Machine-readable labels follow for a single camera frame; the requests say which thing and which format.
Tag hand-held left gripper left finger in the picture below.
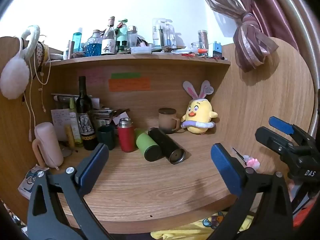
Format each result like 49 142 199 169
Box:
26 142 113 240

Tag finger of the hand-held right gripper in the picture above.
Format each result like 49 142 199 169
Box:
255 126 296 156
268 116 303 136

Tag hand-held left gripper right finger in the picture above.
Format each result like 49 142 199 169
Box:
207 143 293 240

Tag black thermos cup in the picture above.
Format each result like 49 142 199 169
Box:
147 127 186 165

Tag dark green cup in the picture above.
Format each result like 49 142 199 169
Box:
97 125 117 151

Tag green thermos cup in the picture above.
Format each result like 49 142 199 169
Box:
134 128 163 162

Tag black hair pin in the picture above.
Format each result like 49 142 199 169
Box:
232 147 247 166

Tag small pink white hair clip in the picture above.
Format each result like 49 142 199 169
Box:
242 155 261 169

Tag wooden desk hutch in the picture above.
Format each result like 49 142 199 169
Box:
0 36 316 228

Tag yellow tube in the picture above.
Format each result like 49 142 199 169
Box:
64 124 76 149

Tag red thermos bottle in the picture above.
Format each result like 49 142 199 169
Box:
117 118 137 153

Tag yellow chick plush toy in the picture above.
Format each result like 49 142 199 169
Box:
180 80 219 134

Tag white note paper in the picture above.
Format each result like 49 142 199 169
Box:
50 108 73 142

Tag dark wine bottle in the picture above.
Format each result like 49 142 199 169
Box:
75 76 99 151

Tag blue and white packet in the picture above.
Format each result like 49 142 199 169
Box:
18 164 50 201

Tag brown mug with lid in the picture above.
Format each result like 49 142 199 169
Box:
158 108 181 134

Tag yellow printed blanket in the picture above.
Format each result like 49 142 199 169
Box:
150 211 253 240

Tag pink sticky note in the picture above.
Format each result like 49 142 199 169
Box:
79 68 106 86

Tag orange sticky note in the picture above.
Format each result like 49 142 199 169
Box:
108 78 151 92

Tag pink striped curtain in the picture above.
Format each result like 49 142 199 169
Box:
193 0 302 73

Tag green sticky note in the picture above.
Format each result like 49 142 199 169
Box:
111 72 142 79

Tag blue pencil sharpener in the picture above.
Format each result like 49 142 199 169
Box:
208 41 223 59

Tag clear jar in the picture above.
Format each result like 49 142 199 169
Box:
198 30 209 51

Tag blue glass bottle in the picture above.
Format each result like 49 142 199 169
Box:
86 30 103 57

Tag white fluffy earmuffs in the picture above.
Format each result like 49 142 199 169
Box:
0 25 41 100

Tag clear plastic box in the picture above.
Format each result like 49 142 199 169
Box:
130 46 152 55

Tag teal plastic bottle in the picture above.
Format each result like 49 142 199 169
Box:
72 27 83 53

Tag clear bottle with picture label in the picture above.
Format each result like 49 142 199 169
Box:
101 16 118 56

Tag green spray bottle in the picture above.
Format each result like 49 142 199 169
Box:
115 18 129 48

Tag clear plastic bottle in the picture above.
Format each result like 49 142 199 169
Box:
127 25 139 48

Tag toothbrush blister pack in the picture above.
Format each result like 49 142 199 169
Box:
152 18 177 48

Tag pink bottle with handle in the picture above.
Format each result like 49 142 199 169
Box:
32 122 64 170

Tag white cable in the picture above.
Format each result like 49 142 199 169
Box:
23 54 51 141

